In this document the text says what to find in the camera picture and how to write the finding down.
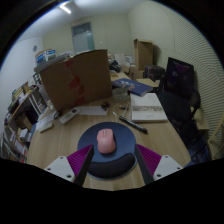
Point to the clear plastic container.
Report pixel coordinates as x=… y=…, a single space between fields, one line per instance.
x=120 y=94

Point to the white remote control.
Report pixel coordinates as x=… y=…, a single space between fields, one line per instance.
x=69 y=116

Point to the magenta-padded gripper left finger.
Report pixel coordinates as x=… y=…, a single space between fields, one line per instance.
x=59 y=166

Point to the dark blue mouse pad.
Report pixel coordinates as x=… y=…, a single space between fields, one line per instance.
x=123 y=136

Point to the grey flat boards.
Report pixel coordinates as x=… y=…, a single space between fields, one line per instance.
x=50 y=64

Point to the blue book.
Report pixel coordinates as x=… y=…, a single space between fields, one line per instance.
x=133 y=86

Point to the blue and white cabinet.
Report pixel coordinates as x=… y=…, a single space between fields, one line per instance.
x=45 y=56

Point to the round wall clock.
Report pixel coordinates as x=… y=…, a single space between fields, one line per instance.
x=34 y=48

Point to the ceiling tube light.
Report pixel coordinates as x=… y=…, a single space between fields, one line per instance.
x=65 y=8

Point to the black marker pen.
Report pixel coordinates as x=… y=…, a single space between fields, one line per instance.
x=133 y=124

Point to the cluttered shelf unit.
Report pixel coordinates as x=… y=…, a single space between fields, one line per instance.
x=20 y=113

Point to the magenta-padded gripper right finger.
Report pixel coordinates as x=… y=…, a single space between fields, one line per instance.
x=166 y=165

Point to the pink computer mouse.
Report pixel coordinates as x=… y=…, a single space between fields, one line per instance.
x=106 y=141

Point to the black office chair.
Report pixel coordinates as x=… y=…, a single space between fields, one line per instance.
x=180 y=80

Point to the black binder clips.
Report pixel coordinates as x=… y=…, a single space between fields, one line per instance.
x=105 y=106

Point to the white paper sheet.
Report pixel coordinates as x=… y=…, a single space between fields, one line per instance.
x=91 y=110
x=45 y=120

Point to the white book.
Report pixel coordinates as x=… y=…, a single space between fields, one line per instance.
x=146 y=108

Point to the small black object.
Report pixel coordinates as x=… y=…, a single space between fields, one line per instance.
x=58 y=115

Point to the large brown cardboard box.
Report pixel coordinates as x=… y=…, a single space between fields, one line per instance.
x=83 y=76

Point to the door with window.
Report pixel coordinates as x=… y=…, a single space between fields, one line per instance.
x=83 y=38

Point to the dark luggage case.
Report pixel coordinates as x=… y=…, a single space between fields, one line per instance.
x=154 y=72

